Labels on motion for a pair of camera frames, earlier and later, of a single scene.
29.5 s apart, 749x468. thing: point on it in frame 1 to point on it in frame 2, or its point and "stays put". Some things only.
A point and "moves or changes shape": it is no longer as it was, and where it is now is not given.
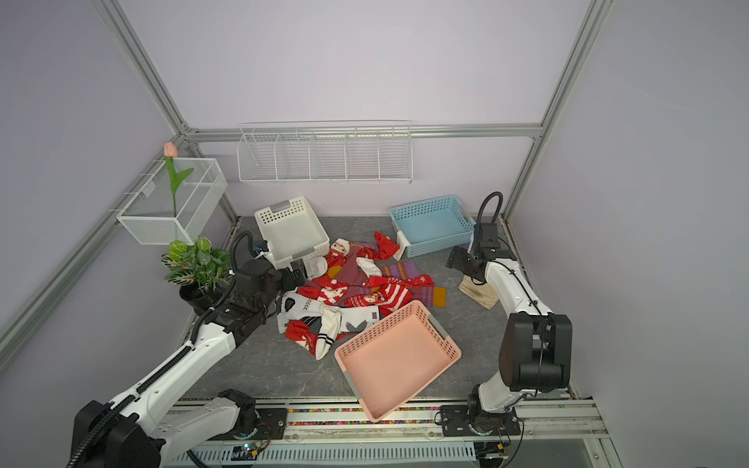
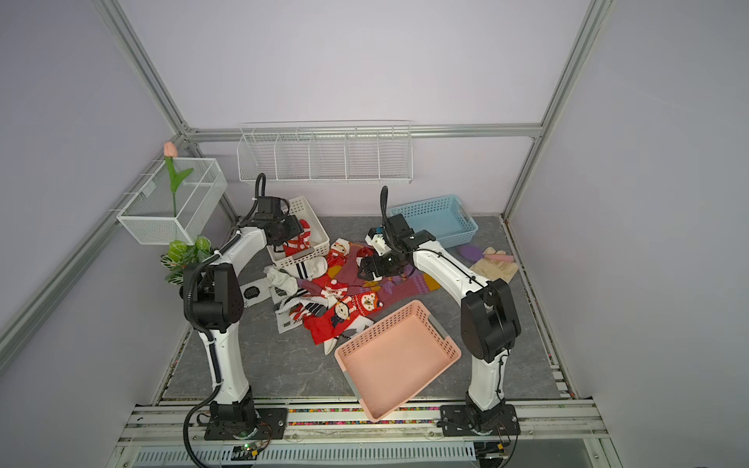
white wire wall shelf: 326,151 stays put
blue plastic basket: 433,225 stays put
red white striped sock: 385,293 to 340,316
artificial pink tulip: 171,152 stays put
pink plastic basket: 392,360 stays put
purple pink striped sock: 402,270 moves or changes shape
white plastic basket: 293,231 stays put
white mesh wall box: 148,214 stays put
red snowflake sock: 385,248 moves or changes shape
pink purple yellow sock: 435,296 to 401,287
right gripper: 456,259 to 376,269
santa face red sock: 338,252 stays put
